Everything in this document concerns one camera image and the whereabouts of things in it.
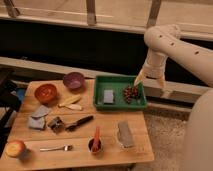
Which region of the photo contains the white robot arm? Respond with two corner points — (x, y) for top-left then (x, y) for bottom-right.
(134, 25), (213, 171)

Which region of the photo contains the red bowl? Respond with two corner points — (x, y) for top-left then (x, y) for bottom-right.
(34, 84), (57, 104)

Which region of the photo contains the grey sponge block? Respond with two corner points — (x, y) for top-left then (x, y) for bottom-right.
(103, 90), (114, 104)

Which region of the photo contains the green plastic tray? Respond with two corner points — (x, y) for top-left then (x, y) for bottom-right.
(93, 76), (147, 110)

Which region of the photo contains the black handled brush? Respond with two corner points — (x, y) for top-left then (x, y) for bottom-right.
(65, 115), (94, 131)

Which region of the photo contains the pale banana peel piece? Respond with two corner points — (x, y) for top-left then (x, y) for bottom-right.
(65, 104), (83, 111)

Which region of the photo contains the yellow red apple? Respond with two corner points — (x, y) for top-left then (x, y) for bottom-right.
(5, 140), (26, 158)

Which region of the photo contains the small metal clip object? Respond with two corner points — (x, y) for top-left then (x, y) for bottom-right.
(47, 117), (65, 133)

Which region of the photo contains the grey cloth upper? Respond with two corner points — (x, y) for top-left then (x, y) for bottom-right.
(31, 105), (51, 118)

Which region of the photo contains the purple bowl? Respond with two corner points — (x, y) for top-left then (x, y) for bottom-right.
(63, 72), (85, 90)

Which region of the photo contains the dark cup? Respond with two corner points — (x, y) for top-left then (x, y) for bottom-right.
(88, 138), (103, 155)

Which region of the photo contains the orange carrot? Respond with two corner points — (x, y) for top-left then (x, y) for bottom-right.
(92, 126), (100, 152)

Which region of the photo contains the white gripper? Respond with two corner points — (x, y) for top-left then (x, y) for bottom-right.
(134, 57), (166, 89)

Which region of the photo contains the grey cloth lower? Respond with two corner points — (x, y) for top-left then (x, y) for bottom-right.
(28, 117), (45, 130)

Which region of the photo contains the grey cloth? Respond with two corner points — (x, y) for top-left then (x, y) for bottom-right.
(31, 105), (51, 118)
(28, 117), (45, 130)

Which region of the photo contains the yellow banana peel piece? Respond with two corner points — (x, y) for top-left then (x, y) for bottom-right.
(58, 94), (81, 107)

